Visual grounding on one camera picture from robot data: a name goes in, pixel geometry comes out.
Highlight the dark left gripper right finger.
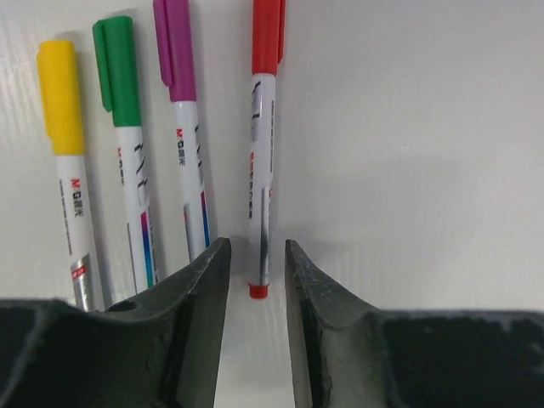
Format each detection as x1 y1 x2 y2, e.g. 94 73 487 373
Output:
285 240 543 407

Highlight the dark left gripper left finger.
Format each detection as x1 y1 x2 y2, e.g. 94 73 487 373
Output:
1 238 231 407

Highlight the yellow pen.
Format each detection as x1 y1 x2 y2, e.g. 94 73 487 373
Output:
37 40 104 311

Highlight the green pen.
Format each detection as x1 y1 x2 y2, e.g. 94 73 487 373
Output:
93 15 158 293

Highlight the purple pen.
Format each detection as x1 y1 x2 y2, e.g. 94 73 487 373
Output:
153 1 211 261

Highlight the red pen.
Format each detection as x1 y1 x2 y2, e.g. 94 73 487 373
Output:
246 1 286 300

